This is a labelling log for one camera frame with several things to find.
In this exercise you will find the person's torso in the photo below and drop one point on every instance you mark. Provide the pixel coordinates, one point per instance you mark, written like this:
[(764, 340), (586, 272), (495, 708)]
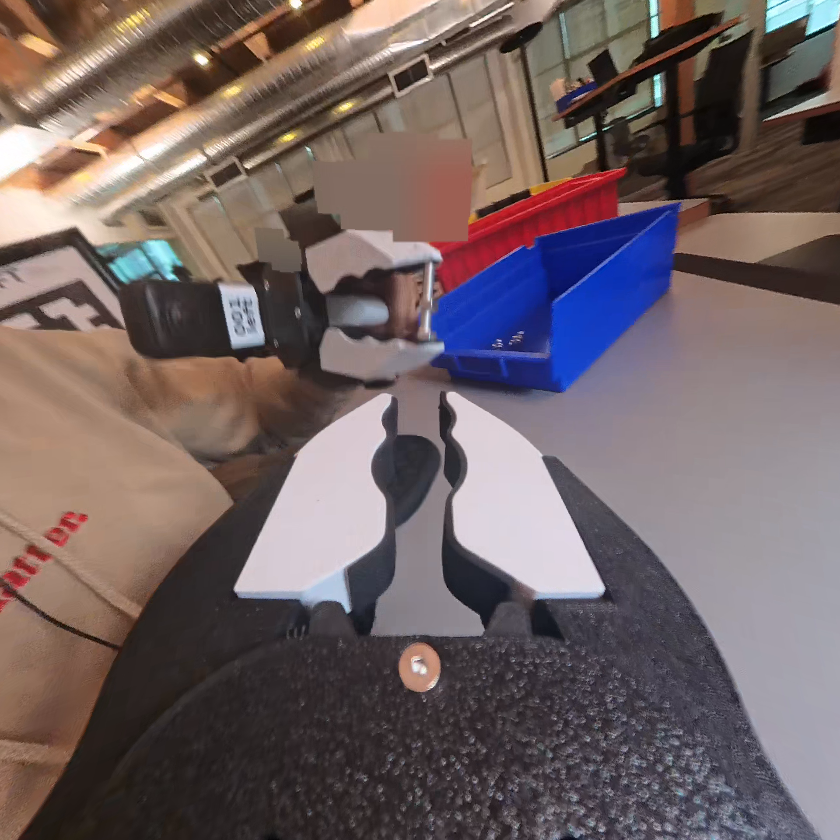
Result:
[(79, 525)]

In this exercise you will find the red plastic bin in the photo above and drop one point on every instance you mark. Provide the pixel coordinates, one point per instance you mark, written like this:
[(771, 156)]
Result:
[(551, 217)]

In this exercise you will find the black office chair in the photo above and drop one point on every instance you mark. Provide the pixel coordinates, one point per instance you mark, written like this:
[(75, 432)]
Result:
[(725, 92)]

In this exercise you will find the yellow plastic bin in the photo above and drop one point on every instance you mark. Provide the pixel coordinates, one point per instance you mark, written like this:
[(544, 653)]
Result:
[(551, 184)]

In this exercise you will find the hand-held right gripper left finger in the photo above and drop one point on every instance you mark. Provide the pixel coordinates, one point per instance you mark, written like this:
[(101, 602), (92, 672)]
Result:
[(315, 519)]

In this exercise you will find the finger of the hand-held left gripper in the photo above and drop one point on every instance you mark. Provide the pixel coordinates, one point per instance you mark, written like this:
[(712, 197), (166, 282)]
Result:
[(374, 357), (368, 256)]

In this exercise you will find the blue plastic bin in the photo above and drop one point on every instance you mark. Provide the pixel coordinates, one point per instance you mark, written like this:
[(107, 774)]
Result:
[(591, 302)]

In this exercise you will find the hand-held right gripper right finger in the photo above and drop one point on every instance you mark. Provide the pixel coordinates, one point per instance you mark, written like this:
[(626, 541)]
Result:
[(523, 519)]

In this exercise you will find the black framed sign board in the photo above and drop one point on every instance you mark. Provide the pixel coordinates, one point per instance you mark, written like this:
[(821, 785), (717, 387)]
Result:
[(53, 282)]

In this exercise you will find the wooden office desk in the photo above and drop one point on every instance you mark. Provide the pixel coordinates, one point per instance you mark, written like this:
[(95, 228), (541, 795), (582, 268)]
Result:
[(803, 116)]

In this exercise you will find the person's left forearm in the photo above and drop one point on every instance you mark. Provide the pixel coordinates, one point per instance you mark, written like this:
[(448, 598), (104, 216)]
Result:
[(210, 400)]

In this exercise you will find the person's left hand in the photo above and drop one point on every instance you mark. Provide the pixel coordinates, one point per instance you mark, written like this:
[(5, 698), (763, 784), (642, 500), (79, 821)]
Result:
[(397, 305)]

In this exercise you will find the black floor lamp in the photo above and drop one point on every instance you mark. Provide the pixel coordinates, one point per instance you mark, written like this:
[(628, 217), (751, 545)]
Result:
[(525, 92)]

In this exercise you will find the thin steel screw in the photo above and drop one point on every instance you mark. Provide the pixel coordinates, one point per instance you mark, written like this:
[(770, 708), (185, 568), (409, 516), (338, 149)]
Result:
[(428, 299)]

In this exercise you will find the wooden standing desk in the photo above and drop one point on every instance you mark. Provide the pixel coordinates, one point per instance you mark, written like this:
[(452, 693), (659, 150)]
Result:
[(630, 66)]

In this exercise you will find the black wrist rest pad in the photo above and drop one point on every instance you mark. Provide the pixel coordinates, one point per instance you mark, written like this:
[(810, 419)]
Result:
[(410, 473)]

